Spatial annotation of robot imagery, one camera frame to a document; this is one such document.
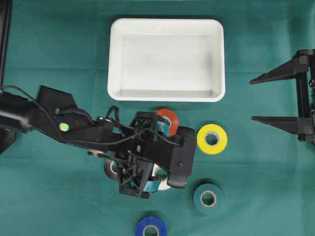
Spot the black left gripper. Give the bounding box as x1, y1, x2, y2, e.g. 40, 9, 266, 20
108, 111, 177, 199

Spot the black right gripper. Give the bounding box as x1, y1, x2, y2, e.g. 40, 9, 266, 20
249, 49, 315, 143

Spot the white tape roll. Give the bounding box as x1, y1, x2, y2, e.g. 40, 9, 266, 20
151, 164, 171, 191

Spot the red tape roll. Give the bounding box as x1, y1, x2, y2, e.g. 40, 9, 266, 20
156, 109, 180, 137

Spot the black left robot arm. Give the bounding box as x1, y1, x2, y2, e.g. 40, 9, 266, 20
0, 86, 185, 198

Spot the black tape roll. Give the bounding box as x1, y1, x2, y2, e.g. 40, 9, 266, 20
103, 159, 118, 181

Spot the green tape roll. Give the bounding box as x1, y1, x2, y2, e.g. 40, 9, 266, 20
193, 183, 224, 215

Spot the yellow tape roll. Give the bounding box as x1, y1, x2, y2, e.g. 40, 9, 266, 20
197, 124, 228, 155

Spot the blue tape roll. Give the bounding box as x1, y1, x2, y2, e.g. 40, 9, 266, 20
134, 216, 167, 236

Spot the white plastic case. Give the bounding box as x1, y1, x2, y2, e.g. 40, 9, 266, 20
107, 18, 225, 102

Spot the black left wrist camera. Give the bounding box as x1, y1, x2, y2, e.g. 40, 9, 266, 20
167, 126, 197, 188

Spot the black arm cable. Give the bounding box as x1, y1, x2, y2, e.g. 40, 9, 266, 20
0, 85, 153, 158

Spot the black frame at left edge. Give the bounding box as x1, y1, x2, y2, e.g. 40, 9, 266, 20
0, 0, 13, 85

